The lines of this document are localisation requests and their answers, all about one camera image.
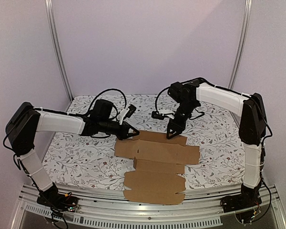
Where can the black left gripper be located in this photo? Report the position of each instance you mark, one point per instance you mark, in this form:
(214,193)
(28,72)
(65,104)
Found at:
(123,134)

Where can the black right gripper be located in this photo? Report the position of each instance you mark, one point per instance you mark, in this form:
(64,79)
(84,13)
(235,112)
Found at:
(175,123)

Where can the brown cardboard box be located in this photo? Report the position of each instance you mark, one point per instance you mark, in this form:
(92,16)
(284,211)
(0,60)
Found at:
(159,165)

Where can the floral patterned table mat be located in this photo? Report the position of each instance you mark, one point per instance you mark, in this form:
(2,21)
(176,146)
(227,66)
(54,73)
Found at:
(212,152)

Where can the right robot arm white sleeve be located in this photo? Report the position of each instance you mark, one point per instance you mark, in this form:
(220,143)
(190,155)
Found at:
(250,108)

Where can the robot arm white sleeve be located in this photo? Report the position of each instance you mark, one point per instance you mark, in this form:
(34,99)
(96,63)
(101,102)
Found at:
(28,120)
(250,108)

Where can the left robot arm white sleeve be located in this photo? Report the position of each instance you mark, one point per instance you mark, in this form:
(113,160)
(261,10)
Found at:
(28,120)

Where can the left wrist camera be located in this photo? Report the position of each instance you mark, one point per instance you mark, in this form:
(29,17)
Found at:
(126,113)

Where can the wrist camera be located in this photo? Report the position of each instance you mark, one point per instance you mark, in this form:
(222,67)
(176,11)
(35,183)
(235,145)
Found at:
(156,115)
(126,113)

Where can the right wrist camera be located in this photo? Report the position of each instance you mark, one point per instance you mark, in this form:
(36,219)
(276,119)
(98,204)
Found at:
(156,115)

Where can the aluminium front rail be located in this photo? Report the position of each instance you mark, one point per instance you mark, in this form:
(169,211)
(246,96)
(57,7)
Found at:
(108,209)

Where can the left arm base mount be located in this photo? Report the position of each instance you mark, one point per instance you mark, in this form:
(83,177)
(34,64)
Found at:
(51,198)

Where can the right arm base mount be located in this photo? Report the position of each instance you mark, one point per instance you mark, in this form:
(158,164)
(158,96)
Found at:
(240,201)

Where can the right aluminium frame post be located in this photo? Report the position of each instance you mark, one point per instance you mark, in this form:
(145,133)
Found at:
(241,43)

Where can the aluminium frame post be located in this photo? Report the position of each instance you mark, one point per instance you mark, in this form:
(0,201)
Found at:
(241,43)
(57,49)

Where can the left aluminium frame post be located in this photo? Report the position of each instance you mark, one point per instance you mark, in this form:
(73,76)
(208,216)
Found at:
(57,49)

